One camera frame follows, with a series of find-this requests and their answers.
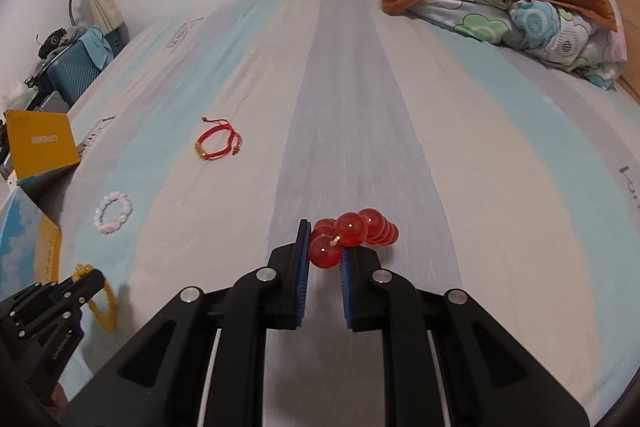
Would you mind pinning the wooden headboard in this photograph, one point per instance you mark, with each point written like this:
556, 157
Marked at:
625, 7

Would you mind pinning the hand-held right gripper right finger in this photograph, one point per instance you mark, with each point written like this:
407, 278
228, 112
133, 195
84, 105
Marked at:
346, 287

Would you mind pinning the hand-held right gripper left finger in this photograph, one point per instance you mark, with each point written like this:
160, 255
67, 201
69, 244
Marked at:
301, 277

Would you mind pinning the dark cloth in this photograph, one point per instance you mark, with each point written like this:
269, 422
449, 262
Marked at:
56, 39

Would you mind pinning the blue and yellow cardboard box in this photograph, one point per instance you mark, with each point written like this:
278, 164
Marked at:
42, 142

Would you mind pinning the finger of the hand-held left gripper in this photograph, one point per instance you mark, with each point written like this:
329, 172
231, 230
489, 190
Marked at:
82, 283

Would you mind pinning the striped bed sheet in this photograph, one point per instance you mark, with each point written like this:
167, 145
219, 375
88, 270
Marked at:
350, 132

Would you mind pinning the teal suitcase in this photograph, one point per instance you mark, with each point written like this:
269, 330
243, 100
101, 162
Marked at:
75, 72

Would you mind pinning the floral quilt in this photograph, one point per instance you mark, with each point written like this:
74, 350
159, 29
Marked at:
540, 32

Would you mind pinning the teal cloth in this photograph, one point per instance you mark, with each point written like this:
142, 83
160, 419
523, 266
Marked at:
97, 47

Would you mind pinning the grey storage case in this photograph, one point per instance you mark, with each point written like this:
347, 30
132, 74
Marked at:
45, 99

